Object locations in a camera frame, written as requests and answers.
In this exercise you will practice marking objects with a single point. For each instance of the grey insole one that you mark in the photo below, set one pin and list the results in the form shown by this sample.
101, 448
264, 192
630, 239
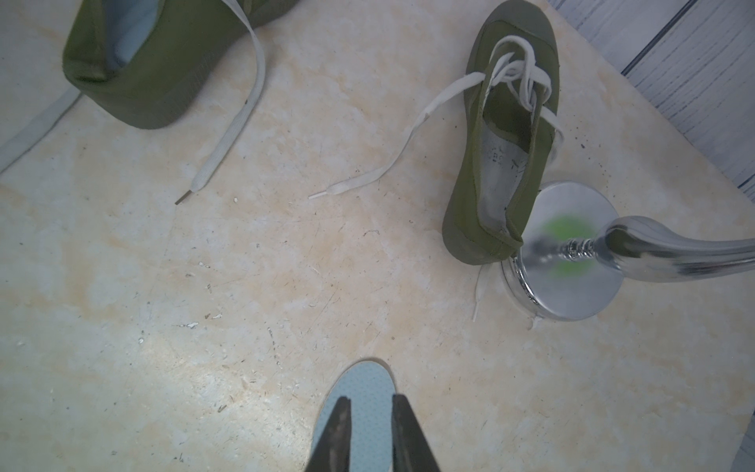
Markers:
370, 386

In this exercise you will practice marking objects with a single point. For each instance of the olive green shoe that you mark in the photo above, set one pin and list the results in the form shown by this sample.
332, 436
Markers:
145, 62
510, 92

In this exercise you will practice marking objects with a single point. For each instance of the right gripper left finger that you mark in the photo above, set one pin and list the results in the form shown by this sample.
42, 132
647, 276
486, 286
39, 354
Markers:
332, 452

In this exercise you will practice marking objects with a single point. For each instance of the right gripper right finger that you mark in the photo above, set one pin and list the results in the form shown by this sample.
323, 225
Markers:
410, 449

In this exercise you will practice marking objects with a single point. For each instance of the chrome metal stand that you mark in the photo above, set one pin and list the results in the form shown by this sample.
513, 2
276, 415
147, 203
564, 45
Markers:
577, 252

